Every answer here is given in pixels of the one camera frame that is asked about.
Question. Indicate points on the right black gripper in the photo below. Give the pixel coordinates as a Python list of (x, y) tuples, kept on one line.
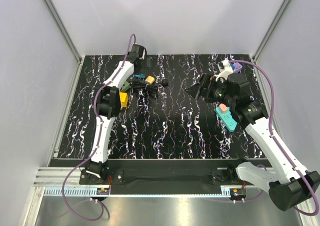
[(206, 81)]

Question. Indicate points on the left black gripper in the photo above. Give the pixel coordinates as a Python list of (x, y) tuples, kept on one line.
[(144, 70)]

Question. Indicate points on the light blue plug adapter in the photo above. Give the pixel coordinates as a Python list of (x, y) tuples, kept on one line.
[(140, 76)]

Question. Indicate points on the pink plug adapter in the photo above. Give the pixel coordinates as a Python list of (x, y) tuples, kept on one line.
[(223, 108)]

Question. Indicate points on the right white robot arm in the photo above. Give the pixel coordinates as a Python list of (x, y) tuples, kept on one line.
[(291, 183)]

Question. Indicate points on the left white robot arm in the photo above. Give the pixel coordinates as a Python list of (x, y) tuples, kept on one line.
[(106, 108)]

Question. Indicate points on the small yellow plug adapter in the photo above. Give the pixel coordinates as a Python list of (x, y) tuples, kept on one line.
[(149, 80)]

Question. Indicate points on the green power strip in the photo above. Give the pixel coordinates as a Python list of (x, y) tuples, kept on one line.
[(126, 86)]

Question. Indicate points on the yellow cube adapter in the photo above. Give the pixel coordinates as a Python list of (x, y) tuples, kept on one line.
[(123, 99)]

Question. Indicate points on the teal triangular power strip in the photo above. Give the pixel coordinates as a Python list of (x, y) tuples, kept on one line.
[(227, 119)]

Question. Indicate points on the purple power strip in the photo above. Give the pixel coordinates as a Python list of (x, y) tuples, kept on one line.
[(237, 67)]

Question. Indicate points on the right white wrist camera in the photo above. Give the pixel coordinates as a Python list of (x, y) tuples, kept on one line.
[(228, 70)]

